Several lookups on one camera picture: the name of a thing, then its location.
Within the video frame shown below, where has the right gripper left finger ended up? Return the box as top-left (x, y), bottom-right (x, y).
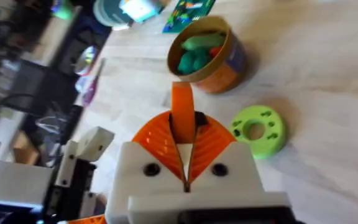
top-left (105, 110), bottom-right (188, 224)

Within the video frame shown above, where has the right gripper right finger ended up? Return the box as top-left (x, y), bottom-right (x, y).
top-left (186, 111), bottom-right (266, 195)

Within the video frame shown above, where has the orange ribbed wedge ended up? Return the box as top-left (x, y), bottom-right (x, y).
top-left (170, 81), bottom-right (196, 144)

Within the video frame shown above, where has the green disc with holes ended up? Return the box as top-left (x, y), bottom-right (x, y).
top-left (228, 105), bottom-right (288, 161)

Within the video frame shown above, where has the small cardboard box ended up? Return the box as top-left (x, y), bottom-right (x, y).
top-left (12, 129), bottom-right (40, 166)

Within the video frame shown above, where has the black box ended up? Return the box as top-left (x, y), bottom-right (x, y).
top-left (9, 58), bottom-right (80, 116)

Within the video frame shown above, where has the cardboard tub with toys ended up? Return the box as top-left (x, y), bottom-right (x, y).
top-left (166, 15), bottom-right (248, 95)

